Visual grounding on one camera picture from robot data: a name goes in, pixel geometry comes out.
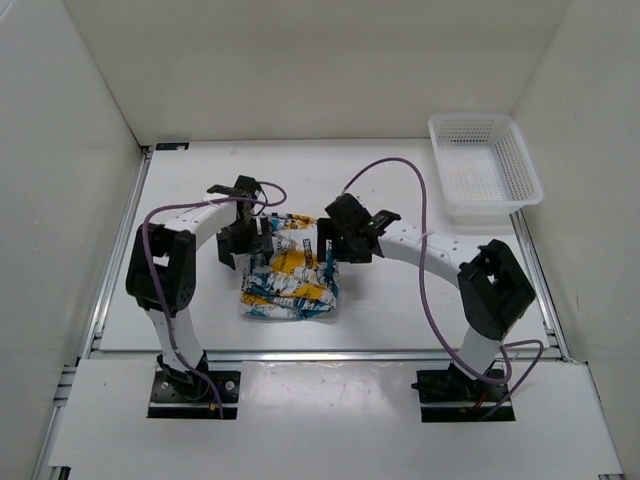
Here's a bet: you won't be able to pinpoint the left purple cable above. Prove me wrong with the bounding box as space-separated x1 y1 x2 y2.
141 179 289 419

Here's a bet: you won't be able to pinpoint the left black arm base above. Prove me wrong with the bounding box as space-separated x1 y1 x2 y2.
147 367 241 420

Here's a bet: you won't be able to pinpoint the white plastic mesh basket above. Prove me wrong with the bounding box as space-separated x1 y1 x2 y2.
428 113 544 226

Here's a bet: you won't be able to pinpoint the front aluminium rail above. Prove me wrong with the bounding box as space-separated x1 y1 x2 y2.
199 349 566 364

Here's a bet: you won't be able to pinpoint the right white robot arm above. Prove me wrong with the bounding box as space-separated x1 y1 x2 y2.
317 193 536 400

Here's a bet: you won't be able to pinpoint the colourful printed shorts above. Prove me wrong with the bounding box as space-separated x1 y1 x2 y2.
239 212 339 321

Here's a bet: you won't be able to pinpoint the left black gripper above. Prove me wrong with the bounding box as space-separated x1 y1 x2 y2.
216 217 272 268

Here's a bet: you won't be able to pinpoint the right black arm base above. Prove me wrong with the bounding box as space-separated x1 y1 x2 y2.
411 366 516 423

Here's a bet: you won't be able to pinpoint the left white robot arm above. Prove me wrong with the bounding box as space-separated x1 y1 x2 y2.
125 175 274 400

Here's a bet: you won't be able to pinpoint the purple cable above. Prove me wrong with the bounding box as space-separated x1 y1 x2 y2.
337 157 545 421
141 179 289 419

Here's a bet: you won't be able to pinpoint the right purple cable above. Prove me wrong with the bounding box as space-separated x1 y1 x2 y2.
337 157 545 421

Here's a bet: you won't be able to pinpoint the black corner label plate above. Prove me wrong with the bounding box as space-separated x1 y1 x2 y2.
155 142 190 151

